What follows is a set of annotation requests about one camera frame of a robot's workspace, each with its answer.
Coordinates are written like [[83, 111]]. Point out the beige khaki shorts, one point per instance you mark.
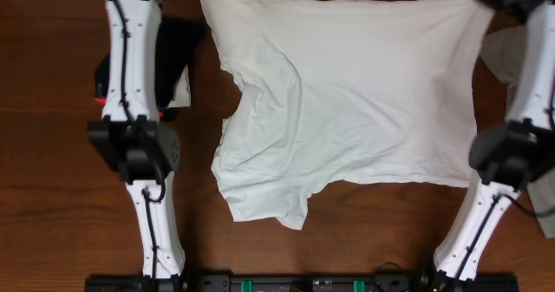
[[503, 52]]

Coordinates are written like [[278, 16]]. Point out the white t-shirt black logo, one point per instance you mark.
[[361, 91]]

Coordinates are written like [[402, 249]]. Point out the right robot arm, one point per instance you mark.
[[505, 158]]

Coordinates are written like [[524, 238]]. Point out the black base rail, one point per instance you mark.
[[385, 282]]

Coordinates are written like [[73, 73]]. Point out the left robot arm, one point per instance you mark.
[[146, 156]]

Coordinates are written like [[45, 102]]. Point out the white folded garment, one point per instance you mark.
[[182, 91]]

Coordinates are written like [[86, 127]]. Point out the black folded garment red trim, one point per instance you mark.
[[136, 80]]

